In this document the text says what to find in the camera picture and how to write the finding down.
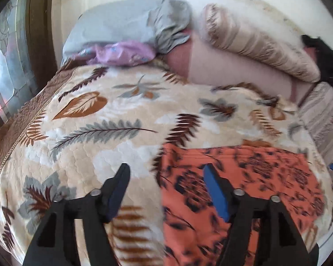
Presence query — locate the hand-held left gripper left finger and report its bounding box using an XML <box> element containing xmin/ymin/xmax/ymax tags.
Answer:
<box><xmin>22</xmin><ymin>163</ymin><xmax>131</xmax><ymax>266</ymax></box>

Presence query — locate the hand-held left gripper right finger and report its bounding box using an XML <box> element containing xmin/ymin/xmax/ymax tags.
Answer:
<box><xmin>203</xmin><ymin>164</ymin><xmax>319</xmax><ymax>266</ymax></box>

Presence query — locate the orange floral blouse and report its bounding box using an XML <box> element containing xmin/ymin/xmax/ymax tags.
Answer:
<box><xmin>153</xmin><ymin>140</ymin><xmax>326</xmax><ymax>266</ymax></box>

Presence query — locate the striped floral side cushion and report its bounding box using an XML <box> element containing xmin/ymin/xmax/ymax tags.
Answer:
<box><xmin>297</xmin><ymin>82</ymin><xmax>333</xmax><ymax>161</ymax></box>

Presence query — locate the leaf print blanket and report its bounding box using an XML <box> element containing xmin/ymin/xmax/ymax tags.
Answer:
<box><xmin>0</xmin><ymin>61</ymin><xmax>333</xmax><ymax>266</ymax></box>

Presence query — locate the black jacket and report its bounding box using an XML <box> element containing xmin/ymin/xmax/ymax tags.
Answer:
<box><xmin>301</xmin><ymin>35</ymin><xmax>333</xmax><ymax>85</ymax></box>

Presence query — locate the pink quilted bolster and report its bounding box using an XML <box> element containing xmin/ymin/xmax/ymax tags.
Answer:
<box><xmin>166</xmin><ymin>30</ymin><xmax>313</xmax><ymax>106</ymax></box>

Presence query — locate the purple cloth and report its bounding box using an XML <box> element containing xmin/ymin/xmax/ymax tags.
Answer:
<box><xmin>72</xmin><ymin>40</ymin><xmax>156</xmax><ymax>66</ymax></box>

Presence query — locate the beige striped pillow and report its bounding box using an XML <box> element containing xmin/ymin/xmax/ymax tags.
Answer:
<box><xmin>201</xmin><ymin>3</ymin><xmax>321</xmax><ymax>83</ymax></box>

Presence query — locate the stained glass window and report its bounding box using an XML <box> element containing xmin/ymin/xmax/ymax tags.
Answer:
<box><xmin>0</xmin><ymin>0</ymin><xmax>39</xmax><ymax>122</ymax></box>

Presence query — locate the grey-blue pillow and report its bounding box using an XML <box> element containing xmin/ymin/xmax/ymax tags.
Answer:
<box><xmin>61</xmin><ymin>0</ymin><xmax>193</xmax><ymax>67</ymax></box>

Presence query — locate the brown wooden window frame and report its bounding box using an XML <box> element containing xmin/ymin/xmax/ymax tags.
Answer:
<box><xmin>25</xmin><ymin>0</ymin><xmax>59</xmax><ymax>89</ymax></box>

